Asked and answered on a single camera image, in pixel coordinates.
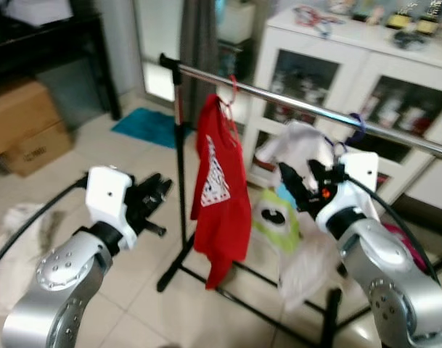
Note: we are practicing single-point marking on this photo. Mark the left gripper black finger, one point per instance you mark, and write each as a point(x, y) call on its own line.
point(165, 196)
point(155, 181)

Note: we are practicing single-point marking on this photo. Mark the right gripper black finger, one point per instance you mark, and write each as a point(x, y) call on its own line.
point(297, 187)
point(318, 172)

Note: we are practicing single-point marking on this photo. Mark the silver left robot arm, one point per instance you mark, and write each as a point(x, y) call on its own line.
point(54, 290)

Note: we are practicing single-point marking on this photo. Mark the purple plastic hanger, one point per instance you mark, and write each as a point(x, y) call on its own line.
point(363, 132)

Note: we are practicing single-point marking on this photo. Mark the red plastic hanger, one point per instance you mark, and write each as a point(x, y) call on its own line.
point(234, 87)

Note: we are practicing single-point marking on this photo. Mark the white hanging garment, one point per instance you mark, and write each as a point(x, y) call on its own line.
point(297, 141)

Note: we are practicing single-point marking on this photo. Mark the teal floor mat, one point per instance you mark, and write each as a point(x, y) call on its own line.
point(144, 127)

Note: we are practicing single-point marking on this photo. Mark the red printed t-shirt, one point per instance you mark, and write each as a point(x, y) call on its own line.
point(220, 217)

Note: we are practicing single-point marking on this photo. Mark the small brown cardboard box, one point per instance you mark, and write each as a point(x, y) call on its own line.
point(39, 152)

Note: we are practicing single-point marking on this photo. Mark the white glass-door cabinet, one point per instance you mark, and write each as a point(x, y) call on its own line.
point(329, 45)

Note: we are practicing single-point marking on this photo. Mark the crumpled white cloth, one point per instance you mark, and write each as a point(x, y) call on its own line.
point(14, 268)

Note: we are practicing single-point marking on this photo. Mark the grey curtain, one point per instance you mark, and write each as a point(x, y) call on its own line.
point(199, 43)

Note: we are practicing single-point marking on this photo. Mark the large brown cardboard box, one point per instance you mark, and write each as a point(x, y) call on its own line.
point(17, 112)

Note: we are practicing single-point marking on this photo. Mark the gold black trophy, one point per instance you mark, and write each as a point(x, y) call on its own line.
point(429, 23)
point(400, 18)

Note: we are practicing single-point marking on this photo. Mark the black desk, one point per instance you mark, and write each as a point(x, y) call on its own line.
point(39, 47)

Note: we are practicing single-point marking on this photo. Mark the white paper sheet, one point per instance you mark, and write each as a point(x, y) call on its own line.
point(35, 11)

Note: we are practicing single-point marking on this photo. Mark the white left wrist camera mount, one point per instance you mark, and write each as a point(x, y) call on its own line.
point(108, 196)

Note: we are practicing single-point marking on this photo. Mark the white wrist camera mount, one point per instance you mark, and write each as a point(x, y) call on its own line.
point(108, 196)
point(362, 174)

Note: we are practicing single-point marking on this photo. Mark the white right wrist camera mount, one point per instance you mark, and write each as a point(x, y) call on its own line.
point(362, 174)

